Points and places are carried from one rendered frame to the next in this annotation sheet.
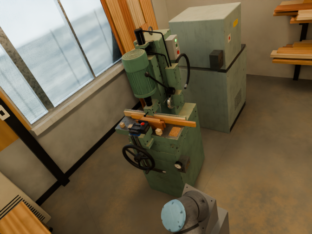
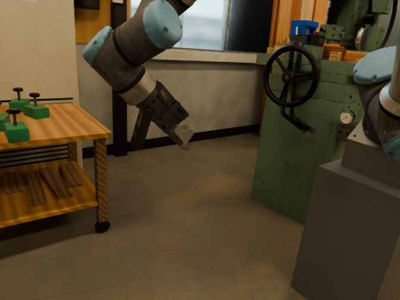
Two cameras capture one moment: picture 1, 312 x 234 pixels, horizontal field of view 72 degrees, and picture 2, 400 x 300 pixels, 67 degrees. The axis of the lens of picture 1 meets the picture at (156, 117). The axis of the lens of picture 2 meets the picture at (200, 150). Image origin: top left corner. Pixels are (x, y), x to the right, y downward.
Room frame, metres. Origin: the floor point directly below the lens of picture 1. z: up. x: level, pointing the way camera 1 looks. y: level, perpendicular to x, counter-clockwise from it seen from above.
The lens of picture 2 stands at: (-0.35, 0.47, 0.93)
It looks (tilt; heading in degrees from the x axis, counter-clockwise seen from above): 20 degrees down; 6
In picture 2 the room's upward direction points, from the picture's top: 5 degrees clockwise
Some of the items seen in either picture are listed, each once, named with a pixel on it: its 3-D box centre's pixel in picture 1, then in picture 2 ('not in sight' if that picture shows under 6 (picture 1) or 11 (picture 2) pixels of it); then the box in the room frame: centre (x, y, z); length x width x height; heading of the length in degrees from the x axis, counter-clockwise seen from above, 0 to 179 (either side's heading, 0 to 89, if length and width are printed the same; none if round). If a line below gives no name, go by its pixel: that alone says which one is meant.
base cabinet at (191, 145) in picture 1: (172, 152); (312, 149); (1.53, -0.05, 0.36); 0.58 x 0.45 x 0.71; 142
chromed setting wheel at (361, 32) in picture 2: (171, 101); (361, 38); (1.46, -0.16, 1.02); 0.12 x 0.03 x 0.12; 142
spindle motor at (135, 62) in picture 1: (139, 74); not in sight; (1.43, 0.02, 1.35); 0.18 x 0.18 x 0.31
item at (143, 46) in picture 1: (141, 41); not in sight; (1.54, -0.07, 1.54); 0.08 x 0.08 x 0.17; 52
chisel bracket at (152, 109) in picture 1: (152, 107); (330, 34); (1.44, 0.01, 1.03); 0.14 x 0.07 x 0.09; 142
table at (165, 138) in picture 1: (147, 131); (309, 63); (1.36, 0.10, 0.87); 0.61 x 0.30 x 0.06; 52
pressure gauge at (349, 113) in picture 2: (178, 165); (347, 118); (1.10, -0.06, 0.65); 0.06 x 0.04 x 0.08; 52
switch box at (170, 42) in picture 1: (172, 47); not in sight; (1.60, -0.29, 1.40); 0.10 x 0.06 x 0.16; 142
